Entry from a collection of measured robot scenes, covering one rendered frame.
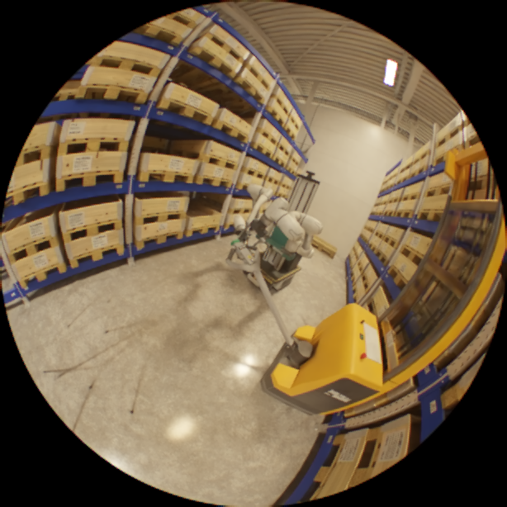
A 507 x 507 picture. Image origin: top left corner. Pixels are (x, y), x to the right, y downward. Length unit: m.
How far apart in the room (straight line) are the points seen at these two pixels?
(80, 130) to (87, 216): 0.91
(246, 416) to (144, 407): 0.83
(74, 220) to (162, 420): 1.98
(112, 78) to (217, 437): 3.17
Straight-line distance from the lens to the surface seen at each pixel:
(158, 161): 2.03
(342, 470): 1.48
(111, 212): 2.00
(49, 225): 2.06
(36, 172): 2.00
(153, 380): 1.55
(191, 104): 2.23
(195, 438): 1.52
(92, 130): 1.89
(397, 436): 1.29
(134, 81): 2.04
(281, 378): 1.35
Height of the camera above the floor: 1.50
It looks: 27 degrees down
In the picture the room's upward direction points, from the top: 21 degrees clockwise
